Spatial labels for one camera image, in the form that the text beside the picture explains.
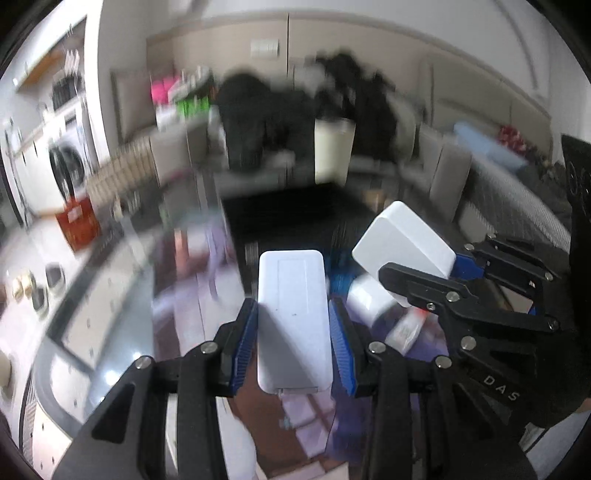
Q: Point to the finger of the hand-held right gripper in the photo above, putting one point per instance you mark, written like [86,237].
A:
[429,288]
[464,267]

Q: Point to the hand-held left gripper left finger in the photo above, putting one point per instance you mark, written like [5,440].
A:
[244,344]

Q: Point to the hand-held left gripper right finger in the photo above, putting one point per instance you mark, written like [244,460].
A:
[339,344]

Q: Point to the white rectangular box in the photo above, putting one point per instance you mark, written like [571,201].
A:
[293,314]

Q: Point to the thick white box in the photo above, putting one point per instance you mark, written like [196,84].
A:
[401,240]

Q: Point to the black cardboard box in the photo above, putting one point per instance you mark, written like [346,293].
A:
[286,212]

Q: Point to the clear case with white label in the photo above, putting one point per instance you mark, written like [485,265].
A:
[405,332]

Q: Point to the grey woven chair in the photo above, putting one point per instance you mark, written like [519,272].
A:
[512,203]

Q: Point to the light blue roll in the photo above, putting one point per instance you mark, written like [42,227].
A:
[489,145]

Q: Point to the red knitted cloth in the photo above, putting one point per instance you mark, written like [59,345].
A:
[511,136]

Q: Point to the beige paper cup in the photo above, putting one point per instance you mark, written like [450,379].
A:
[333,152]

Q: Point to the black clothing pile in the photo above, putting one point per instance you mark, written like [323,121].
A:
[355,97]

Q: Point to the red paper box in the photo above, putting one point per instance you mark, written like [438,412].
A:
[78,224]

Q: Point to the beige slatted basket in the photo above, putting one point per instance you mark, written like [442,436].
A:
[120,168]

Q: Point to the black padded jacket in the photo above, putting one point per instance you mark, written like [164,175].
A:
[258,120]

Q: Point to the green plastic bag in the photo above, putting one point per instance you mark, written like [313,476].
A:
[191,107]

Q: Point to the white washing machine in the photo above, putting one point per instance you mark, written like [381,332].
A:
[69,157]

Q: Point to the pink plush toy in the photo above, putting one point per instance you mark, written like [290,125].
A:
[162,90]

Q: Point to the white wall socket plate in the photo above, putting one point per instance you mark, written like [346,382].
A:
[266,48]

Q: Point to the wooden wall shelf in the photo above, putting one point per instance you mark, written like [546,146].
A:
[46,64]

